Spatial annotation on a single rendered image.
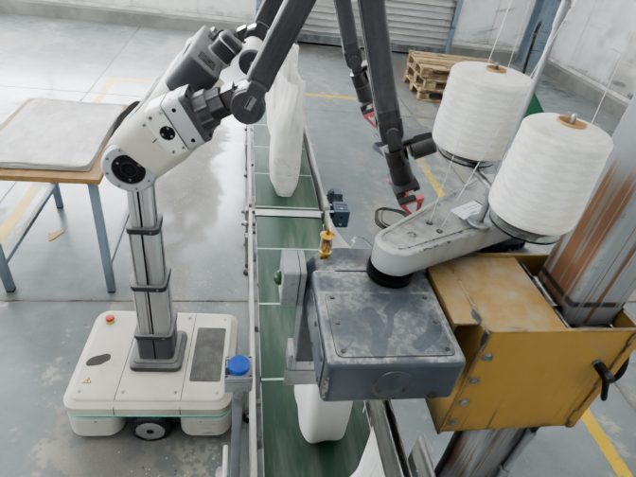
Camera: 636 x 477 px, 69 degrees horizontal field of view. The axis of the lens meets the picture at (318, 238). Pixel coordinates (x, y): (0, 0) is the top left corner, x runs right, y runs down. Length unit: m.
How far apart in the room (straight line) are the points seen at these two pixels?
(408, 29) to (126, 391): 7.68
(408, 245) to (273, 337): 1.26
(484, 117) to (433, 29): 7.98
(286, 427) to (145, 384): 0.62
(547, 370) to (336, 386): 0.45
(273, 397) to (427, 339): 1.12
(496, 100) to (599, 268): 0.35
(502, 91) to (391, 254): 0.35
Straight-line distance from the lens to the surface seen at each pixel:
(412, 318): 0.84
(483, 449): 1.37
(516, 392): 1.06
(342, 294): 0.84
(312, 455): 1.75
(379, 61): 1.10
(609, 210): 0.95
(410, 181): 1.25
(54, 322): 2.78
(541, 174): 0.75
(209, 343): 2.18
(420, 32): 8.84
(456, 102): 0.96
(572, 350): 1.01
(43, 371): 2.57
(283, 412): 1.82
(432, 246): 0.88
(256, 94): 1.07
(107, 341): 2.25
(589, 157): 0.75
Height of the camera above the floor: 1.90
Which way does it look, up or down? 36 degrees down
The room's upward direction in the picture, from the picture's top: 9 degrees clockwise
